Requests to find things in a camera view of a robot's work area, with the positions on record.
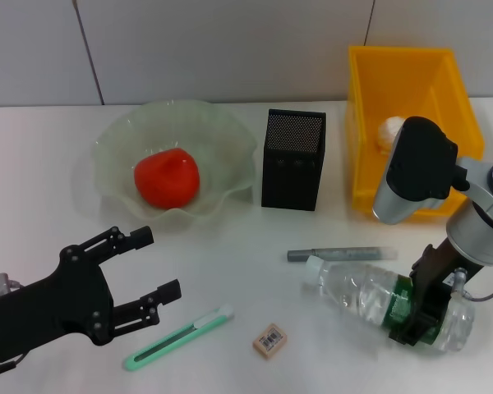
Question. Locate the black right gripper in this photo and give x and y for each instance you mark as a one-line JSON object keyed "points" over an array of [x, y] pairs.
{"points": [[439, 279]]}

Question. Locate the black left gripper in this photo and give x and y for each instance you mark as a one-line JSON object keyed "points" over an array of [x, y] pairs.
{"points": [[53, 305]]}

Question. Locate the mint green utility knife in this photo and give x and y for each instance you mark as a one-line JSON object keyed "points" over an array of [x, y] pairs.
{"points": [[176, 334]]}

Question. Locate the clear water bottle green label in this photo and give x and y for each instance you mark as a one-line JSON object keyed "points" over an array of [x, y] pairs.
{"points": [[353, 289]]}

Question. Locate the red-orange toy fruit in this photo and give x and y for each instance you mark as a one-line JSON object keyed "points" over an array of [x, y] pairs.
{"points": [[166, 178]]}

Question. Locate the white paper ball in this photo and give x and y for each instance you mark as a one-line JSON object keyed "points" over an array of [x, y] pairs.
{"points": [[388, 133]]}

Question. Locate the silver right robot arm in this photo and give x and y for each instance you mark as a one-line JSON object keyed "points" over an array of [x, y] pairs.
{"points": [[419, 164]]}

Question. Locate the grey marker pen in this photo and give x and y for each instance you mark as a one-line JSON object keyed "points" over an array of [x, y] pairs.
{"points": [[337, 254]]}

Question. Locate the frosted green glass fruit bowl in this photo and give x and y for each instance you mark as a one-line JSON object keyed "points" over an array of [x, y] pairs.
{"points": [[226, 156]]}

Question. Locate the beige eraser with barcode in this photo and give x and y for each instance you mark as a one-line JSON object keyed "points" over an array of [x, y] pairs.
{"points": [[270, 340]]}

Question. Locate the black mesh pen holder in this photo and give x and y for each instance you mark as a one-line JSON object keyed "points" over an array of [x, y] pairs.
{"points": [[289, 180]]}

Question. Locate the yellow plastic bin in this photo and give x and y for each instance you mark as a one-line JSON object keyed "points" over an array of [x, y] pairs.
{"points": [[448, 82]]}

